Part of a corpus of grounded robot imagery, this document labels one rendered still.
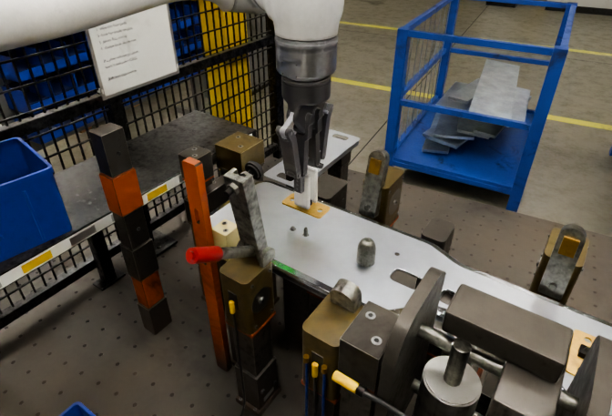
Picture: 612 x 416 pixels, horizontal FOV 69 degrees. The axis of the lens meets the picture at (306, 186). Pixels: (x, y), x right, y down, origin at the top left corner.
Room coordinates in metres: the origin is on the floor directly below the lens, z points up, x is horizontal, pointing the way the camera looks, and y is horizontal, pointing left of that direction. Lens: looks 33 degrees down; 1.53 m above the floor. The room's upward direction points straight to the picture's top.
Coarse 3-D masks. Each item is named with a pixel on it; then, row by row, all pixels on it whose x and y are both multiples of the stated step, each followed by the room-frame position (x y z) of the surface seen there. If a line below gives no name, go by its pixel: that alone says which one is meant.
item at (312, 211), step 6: (288, 198) 0.67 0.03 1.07; (288, 204) 0.66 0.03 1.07; (294, 204) 0.66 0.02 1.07; (312, 204) 0.66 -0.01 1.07; (318, 204) 0.66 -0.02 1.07; (300, 210) 0.64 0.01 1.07; (306, 210) 0.64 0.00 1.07; (312, 210) 0.64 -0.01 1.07; (324, 210) 0.64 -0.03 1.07; (312, 216) 0.62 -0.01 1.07; (318, 216) 0.62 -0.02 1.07
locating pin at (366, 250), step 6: (366, 240) 0.58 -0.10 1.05; (372, 240) 0.58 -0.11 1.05; (360, 246) 0.58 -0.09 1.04; (366, 246) 0.57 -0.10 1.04; (372, 246) 0.57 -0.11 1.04; (360, 252) 0.57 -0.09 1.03; (366, 252) 0.57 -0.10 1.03; (372, 252) 0.57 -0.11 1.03; (360, 258) 0.57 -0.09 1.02; (366, 258) 0.57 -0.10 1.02; (372, 258) 0.57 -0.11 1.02; (360, 264) 0.57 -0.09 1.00; (366, 264) 0.57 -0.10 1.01; (372, 264) 0.57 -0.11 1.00
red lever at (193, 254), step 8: (192, 248) 0.44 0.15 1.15; (200, 248) 0.45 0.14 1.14; (208, 248) 0.46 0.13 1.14; (216, 248) 0.47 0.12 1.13; (224, 248) 0.49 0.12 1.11; (232, 248) 0.50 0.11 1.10; (240, 248) 0.51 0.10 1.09; (248, 248) 0.52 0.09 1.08; (192, 256) 0.43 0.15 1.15; (200, 256) 0.44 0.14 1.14; (208, 256) 0.45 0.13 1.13; (216, 256) 0.46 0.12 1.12; (224, 256) 0.47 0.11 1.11; (232, 256) 0.49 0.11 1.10; (240, 256) 0.50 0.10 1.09; (248, 256) 0.51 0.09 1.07; (256, 256) 0.53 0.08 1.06
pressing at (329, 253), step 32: (288, 192) 0.80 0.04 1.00; (288, 224) 0.69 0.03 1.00; (320, 224) 0.69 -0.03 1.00; (352, 224) 0.69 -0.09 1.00; (288, 256) 0.59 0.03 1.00; (320, 256) 0.59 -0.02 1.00; (352, 256) 0.59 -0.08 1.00; (384, 256) 0.59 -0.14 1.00; (416, 256) 0.59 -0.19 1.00; (448, 256) 0.60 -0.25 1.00; (320, 288) 0.52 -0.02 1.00; (384, 288) 0.52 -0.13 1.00; (448, 288) 0.52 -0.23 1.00; (480, 288) 0.52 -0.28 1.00; (512, 288) 0.52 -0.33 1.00; (576, 320) 0.45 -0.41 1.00
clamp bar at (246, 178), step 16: (224, 176) 0.52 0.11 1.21; (240, 176) 0.52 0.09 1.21; (256, 176) 0.54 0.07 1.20; (224, 192) 0.50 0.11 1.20; (240, 192) 0.51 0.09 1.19; (256, 192) 0.52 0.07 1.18; (240, 208) 0.52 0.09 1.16; (256, 208) 0.52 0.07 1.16; (240, 224) 0.52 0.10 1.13; (256, 224) 0.52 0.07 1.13; (240, 240) 0.54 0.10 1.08; (256, 240) 0.51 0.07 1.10
